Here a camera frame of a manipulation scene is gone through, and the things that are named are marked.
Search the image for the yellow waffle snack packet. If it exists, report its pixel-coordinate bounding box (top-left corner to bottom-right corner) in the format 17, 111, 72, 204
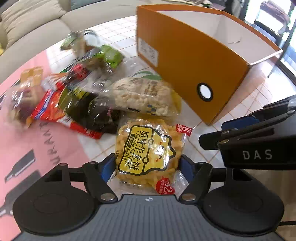
115, 117, 193, 195

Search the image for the dark green snack packet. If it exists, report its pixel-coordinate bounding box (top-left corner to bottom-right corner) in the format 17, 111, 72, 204
58, 87, 121, 134

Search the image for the pale rice cracker packet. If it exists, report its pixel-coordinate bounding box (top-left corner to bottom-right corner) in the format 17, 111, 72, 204
111, 77, 182, 116

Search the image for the red snack packet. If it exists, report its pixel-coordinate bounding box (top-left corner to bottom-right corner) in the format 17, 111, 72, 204
30, 89, 103, 140

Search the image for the mixed nut clear packet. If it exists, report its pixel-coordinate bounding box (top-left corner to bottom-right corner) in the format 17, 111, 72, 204
6, 86, 43, 128

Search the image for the orange cracker packet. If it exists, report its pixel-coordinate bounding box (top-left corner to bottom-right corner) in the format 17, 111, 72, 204
20, 66, 43, 87

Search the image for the light green snack packet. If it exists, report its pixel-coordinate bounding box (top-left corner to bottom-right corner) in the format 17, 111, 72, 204
60, 30, 125, 74

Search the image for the chocolate bean snack packet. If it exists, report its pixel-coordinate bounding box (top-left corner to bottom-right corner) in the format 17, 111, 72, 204
41, 64, 91, 91

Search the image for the black metal shelf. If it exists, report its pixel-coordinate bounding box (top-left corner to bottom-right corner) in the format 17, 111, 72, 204
253, 1, 295, 47

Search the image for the orange cardboard box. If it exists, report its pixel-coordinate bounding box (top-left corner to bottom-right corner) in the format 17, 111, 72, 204
137, 4, 282, 125

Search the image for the beige sofa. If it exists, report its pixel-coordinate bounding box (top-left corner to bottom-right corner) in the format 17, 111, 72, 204
0, 0, 209, 84

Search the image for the beige cushion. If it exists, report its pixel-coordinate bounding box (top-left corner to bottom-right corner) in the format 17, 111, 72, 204
1, 1, 66, 48

